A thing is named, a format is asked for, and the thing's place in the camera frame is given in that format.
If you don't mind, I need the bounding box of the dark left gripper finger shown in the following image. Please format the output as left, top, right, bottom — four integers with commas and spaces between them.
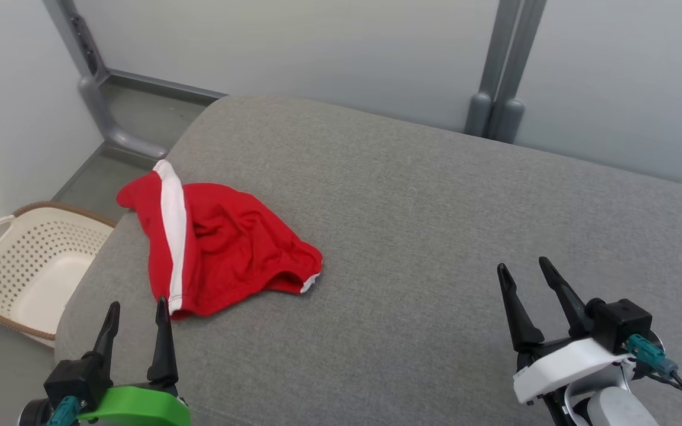
92, 301, 121, 362
147, 296, 179, 385

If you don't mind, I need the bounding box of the grey corner post curved foot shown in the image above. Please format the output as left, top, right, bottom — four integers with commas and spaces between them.
42, 0, 169, 160

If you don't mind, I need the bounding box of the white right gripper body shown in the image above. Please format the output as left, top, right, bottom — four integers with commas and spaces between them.
513, 337, 635, 406

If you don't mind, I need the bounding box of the cream perforated laundry basket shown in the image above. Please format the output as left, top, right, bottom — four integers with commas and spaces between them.
0, 201, 118, 348

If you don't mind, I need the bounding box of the black right cable teal plug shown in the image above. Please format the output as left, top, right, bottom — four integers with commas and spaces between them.
625, 334, 682, 422

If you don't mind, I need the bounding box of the red shorts white side stripe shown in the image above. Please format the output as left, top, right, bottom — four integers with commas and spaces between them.
116, 159, 324, 321

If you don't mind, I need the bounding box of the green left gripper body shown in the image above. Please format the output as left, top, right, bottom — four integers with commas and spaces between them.
78, 385, 192, 426

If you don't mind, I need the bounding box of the grey wall base rail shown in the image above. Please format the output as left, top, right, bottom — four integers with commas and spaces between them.
106, 69, 227, 102

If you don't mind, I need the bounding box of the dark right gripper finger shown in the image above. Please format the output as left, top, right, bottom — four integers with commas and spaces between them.
497, 263, 545, 353
538, 256, 594, 338

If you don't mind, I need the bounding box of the grey partition post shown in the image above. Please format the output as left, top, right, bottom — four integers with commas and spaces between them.
464, 0, 522, 138
486, 0, 548, 144

